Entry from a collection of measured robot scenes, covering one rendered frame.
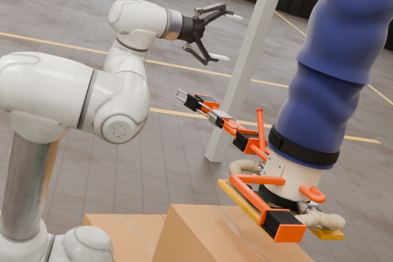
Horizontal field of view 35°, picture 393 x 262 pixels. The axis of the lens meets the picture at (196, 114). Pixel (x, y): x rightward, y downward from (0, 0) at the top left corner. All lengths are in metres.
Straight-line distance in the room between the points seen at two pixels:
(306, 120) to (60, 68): 0.84
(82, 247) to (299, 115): 0.72
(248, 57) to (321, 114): 3.37
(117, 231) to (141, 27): 1.24
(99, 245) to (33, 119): 0.53
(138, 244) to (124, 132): 1.53
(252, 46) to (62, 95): 4.00
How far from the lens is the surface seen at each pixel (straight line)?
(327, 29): 1.81
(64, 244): 1.73
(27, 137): 1.34
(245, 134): 2.20
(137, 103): 1.26
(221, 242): 2.09
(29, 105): 1.27
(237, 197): 1.99
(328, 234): 1.99
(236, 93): 5.26
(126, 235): 2.78
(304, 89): 1.85
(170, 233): 2.22
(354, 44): 1.80
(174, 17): 1.84
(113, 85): 1.27
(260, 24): 5.15
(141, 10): 1.78
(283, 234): 1.60
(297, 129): 1.86
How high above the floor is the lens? 1.89
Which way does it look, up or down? 17 degrees down
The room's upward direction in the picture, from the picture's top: 18 degrees clockwise
